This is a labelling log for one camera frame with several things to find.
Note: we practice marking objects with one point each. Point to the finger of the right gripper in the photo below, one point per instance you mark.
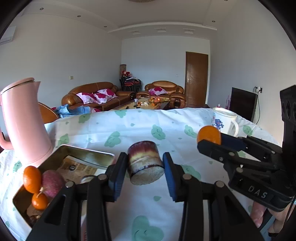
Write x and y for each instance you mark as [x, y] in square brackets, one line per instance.
[240, 159]
[250, 145]

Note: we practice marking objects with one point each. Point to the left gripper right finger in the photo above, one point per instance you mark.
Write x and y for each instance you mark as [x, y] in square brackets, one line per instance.
[178, 186]

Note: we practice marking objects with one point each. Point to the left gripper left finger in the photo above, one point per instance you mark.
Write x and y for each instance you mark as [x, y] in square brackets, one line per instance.
[115, 177]

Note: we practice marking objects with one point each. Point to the sugarcane piece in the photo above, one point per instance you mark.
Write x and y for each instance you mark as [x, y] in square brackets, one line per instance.
[145, 165]
[87, 179]

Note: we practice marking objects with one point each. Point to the small back orange mandarin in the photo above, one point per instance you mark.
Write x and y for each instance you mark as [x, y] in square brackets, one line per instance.
[210, 134]

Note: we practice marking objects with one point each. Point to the purple round radish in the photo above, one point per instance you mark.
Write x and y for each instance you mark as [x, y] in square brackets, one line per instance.
[52, 183]

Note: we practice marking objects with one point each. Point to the large orange mandarin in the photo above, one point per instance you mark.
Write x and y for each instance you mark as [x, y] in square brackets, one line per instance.
[32, 179]

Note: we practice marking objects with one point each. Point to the dark water chestnut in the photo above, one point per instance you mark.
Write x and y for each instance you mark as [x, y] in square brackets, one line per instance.
[32, 218]

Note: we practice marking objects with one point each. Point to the right hand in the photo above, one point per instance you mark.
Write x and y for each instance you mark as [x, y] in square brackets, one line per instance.
[258, 212]

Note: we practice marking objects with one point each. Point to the white printed mug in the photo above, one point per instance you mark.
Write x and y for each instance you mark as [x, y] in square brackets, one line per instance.
[225, 121]

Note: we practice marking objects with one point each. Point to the black television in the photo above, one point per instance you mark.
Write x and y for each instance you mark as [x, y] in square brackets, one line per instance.
[243, 103]

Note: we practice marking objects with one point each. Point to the pink metal tin box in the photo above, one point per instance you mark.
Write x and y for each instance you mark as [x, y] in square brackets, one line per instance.
[71, 164]

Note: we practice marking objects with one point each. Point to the white cloud-print tablecloth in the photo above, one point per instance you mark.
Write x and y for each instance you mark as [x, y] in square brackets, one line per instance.
[144, 212]

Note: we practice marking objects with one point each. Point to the wooden coffee table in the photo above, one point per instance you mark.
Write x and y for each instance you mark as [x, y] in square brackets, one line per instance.
[145, 103]

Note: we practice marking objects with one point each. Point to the pink floral pillow right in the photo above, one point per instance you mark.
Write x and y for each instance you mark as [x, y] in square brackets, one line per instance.
[104, 95]

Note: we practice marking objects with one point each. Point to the brown leather long sofa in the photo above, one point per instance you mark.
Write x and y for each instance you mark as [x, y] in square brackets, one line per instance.
[122, 96]

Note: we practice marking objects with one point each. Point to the blue cloth on sofa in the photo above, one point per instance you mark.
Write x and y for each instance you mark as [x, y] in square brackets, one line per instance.
[64, 111]

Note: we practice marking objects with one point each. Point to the pink floral pillow left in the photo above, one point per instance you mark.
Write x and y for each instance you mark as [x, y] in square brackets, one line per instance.
[87, 97]

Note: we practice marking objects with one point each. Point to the brown wooden door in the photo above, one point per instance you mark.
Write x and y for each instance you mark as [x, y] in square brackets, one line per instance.
[196, 79]

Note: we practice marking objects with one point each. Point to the brown leather armchair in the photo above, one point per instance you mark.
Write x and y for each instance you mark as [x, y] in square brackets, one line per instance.
[165, 89]

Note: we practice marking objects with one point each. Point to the stacked dark chairs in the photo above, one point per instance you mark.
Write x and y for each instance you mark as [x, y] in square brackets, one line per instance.
[127, 82]

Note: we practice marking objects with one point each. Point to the pink floral armchair pillow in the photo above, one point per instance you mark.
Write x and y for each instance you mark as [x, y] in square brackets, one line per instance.
[156, 91]

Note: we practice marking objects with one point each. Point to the pink electric kettle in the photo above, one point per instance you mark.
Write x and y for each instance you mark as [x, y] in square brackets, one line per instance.
[24, 124]

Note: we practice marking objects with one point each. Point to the white air conditioner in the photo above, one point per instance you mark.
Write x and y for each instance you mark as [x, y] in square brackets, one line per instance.
[8, 35]

